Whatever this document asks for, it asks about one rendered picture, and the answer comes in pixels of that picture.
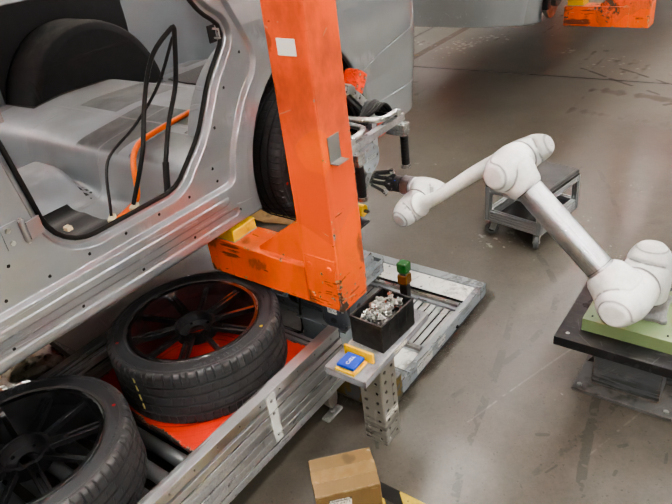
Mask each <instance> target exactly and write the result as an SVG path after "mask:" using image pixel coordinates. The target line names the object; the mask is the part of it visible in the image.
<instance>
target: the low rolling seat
mask: <svg viewBox="0 0 672 504"><path fill-rule="evenodd" d="M537 170H538V172H539V173H540V177H541V179H540V180H541V182H542V183H543V184H544V185H545V186H546V187H547V188H548V189H549V190H550V191H551V193H552V194H553V195H554V196H555V197H556V198H557V199H558V200H559V201H560V203H561V204H562V205H563V206H564V207H565V208H566V209H567V210H568V211H569V212H570V213H571V212H572V211H574V210H575V209H576V208H578V199H579V188H580V176H581V175H580V173H579V171H580V170H579V169H578V168H574V167H570V166H566V165H561V164H557V163H552V162H548V161H542V162H541V164H539V165H538V166H537ZM571 186H572V194H571V196H570V195H566V194H562V192H564V191H565V190H566V189H568V188H569V187H571ZM492 194H495V195H499V196H502V197H503V198H502V199H500V200H499V201H497V202H496V203H494V204H493V205H492ZM485 219H486V220H489V221H488V222H487V223H486V226H485V229H486V231H487V232H489V233H496V232H497V231H498V229H499V225H498V224H502V225H505V226H508V227H511V228H514V229H517V230H521V231H524V232H527V233H530V234H533V241H532V244H533V248H534V249H538V247H539V244H540V237H541V235H543V234H544V233H546V232H547V231H546V230H545V229H544V227H543V226H542V225H541V224H540V223H539V222H538V221H537V220H536V218H535V217H534V216H533V215H532V214H531V213H530V212H529V211H528V209H527V208H526V207H525V206H524V205H523V204H522V203H521V202H520V201H519V199H516V200H515V199H512V198H510V197H509V196H507V195H506V194H504V193H502V192H497V191H494V190H492V189H490V188H489V187H488V186H487V185H486V187H485Z"/></svg>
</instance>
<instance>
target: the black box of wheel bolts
mask: <svg viewBox="0 0 672 504"><path fill-rule="evenodd" d="M413 300H414V298H412V297H409V296H407V295H404V294H401V293H398V292H395V291H392V290H389V289H386V288H384V287H382V288H380V289H379V290H378V291H377V292H376V293H374V294H373V295H372V296H371V297H370V298H369V299H367V300H366V301H365V302H364V303H363V304H362V305H360V306H359V307H358V308H357V309H356V310H355V311H353V312H352V313H351V314H350V315H349V317H350V322H351V330H352V337H353V341H355V342H357V343H360V344H362V345H364V346H367V347H369V348H371V349H374V350H376V351H379V352H381V353H383V354H384V353H385V352H386V351H387V350H388V349H389V348H390V347H391V346H392V345H393V344H394V343H395V342H396V341H397V340H398V339H399V338H400V337H401V336H402V335H403V334H405V333H406V332H407V331H408V330H409V329H410V328H411V327H412V326H413V325H414V324H415V319H414V304H413Z"/></svg>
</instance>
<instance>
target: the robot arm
mask: <svg viewBox="0 0 672 504"><path fill-rule="evenodd" d="M553 151H554V142H553V140H552V138H551V137H550V136H548V135H546V134H532V135H529V136H526V137H523V138H521V139H518V140H515V141H513V142H511V143H509V144H507V145H505V146H503V147H502V148H500V149H499V150H498V151H496V152H495V153H494V154H492V155H491V156H489V157H487V158H485V159H484V160H482V161H480V162H478V163H477V164H475V165H473V166H472V167H470V168H469V169H467V170H465V171H464V172H462V173H461V174H460V175H458V176H457V177H455V178H454V179H452V180H451V181H449V182H448V183H446V184H445V183H443V182H441V181H439V180H437V179H434V178H429V177H415V176H408V175H404V176H399V175H396V174H395V170H394V169H393V168H391V169H389V170H379V171H374V173H373V174H372V176H371V179H370V181H369V183H370V186H371V187H373V188H375V189H377V190H379V191H381V192H382V193H383V194H384V195H387V193H388V192H389V191H390V192H391V191H395V192H400V193H401V194H402V195H404V196H403V197H402V198H401V199H400V200H399V202H398V203H397V204H396V206H395V208H394V211H393V218H394V220H395V222H396V223H397V224H398V225H400V226H409V225H411V224H413V223H414V222H415V221H417V220H419V219H420V218H422V217H423V216H425V215H426V214H427V213H428V212H429V209H430V208H432V207H434V206H435V205H437V204H439V203H441V202H442V201H444V200H446V199H447V198H449V197H451V196H452V195H454V194H456V193H457V192H459V191H461V190H462V189H464V188H466V187H467V186H469V185H471V184H472V183H474V182H476V181H477V180H479V179H481V178H483V179H484V182H485V184H486V185H487V186H488V187H489V188H490V189H492V190H494V191H497V192H502V193H504V194H506V195H507V196H509V197H510V198H512V199H515V200H516V199H519V201H520V202H521V203H522V204H523V205H524V206H525V207H526V208H527V209H528V211H529V212H530V213H531V214H532V215H533V216H534V217H535V218H536V220H537V221H538V222H539V223H540V224H541V225H542V226H543V227H544V229H545V230H546V231H547V232H548V233H549V234H550V235H551V236H552V237H553V239H554V240H555V241H556V242H557V243H558V244H559V245H560V246H561V248H562V249H563V250H564V251H565V252H566V253H567V254H568V255H569V256H570V258H571V259H572V260H573V261H574V262H575V263H576V264H577V265H578V267H579V268H580V269H581V270H582V271H583V272H584V273H585V274H586V275H587V277H588V279H587V288H588V290H589V292H590V294H591V296H592V298H593V300H594V302H595V309H596V312H597V314H598V316H599V317H600V319H601V320H602V321H603V322H604V323H606V324H607V325H609V326H612V327H616V328H622V327H627V326H629V325H632V324H634V323H636V322H638V321H640V320H646V321H651V322H655V323H658V324H660V325H666V324H667V321H668V320H667V312H668V308H669V305H670V303H671V302H672V296H671V295H669V292H670V288H671V284H672V253H671V251H670V249H669V248H668V247H667V246H666V245H665V244H664V243H662V242H659V241H655V240H644V241H641V242H639V243H637V244H635V245H634V246H633V247H632V248H631V250H630V251H629V252H628V254H627V258H626V260H625V262H624V261H622V260H616V259H613V260H612V259H611V258H610V257H609V256H608V254H607V253H606V252H605V251H604V250H603V249H602V248H601V247H600V246H599V245H598V243H597V242H596V241H595V240H594V239H593V238H592V237H591V236H590V235H589V233H588V232H587V231H586V230H585V229H584V228H583V227H582V226H581V225H580V224H579V222H578V221H577V220H576V219H575V218H574V217H573V216H572V215H571V214H570V212H569V211H568V210H567V209H566V208H565V207H564V206H563V205H562V204H561V203H560V201H559V200H558V199H557V198H556V197H555V196H554V195H553V194H552V193H551V191H550V190H549V189H548V188H547V187H546V186H545V185H544V184H543V183H542V182H541V180H540V179H541V177H540V173H539V172H538V170H537V166H538V165H539V164H541V162H542V161H544V160H546V159H547V158H549V157H550V156H551V154H552V153H553ZM385 174H391V175H389V176H380V175H385ZM374 179H380V180H385V182H384V181H377V180H374ZM374 184H378V185H383V186H385V187H386V189H387V190H386V189H384V190H383V189H382V188H380V187H378V186H376V185H374Z"/></svg>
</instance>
